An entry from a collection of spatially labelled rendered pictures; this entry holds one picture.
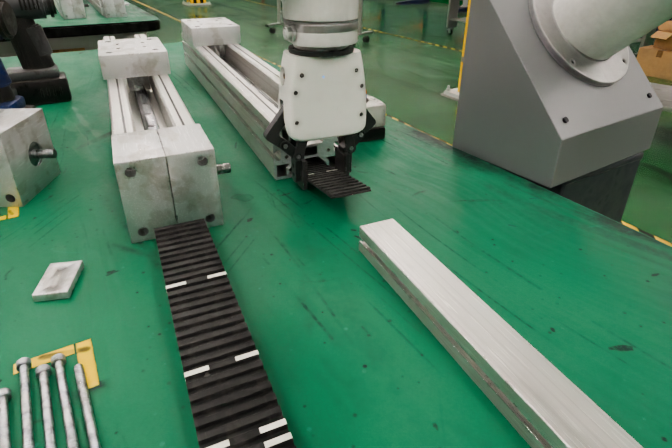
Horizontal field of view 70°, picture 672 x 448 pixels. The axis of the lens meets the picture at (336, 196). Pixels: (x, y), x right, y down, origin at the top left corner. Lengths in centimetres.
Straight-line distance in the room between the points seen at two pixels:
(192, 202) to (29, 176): 24
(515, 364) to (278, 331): 19
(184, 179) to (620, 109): 61
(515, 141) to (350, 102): 26
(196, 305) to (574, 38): 61
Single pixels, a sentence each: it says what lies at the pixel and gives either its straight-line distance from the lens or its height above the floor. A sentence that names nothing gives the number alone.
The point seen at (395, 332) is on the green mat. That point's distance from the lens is 42.
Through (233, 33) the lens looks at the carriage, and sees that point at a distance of 119.
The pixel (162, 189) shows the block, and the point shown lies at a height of 84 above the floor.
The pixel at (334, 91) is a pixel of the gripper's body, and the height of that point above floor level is 92.
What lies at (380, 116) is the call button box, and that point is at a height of 82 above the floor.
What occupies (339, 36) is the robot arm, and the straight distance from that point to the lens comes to 53.
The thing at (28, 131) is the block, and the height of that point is 86.
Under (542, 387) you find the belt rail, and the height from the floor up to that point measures 81.
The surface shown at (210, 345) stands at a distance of 37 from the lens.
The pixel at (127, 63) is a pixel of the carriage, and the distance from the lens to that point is 91.
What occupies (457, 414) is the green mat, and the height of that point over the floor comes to 78.
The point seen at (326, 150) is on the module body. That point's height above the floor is 81.
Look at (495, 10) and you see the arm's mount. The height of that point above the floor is 99.
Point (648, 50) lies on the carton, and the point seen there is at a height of 23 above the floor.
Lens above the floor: 107
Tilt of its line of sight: 28 degrees down
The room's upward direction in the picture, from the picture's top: straight up
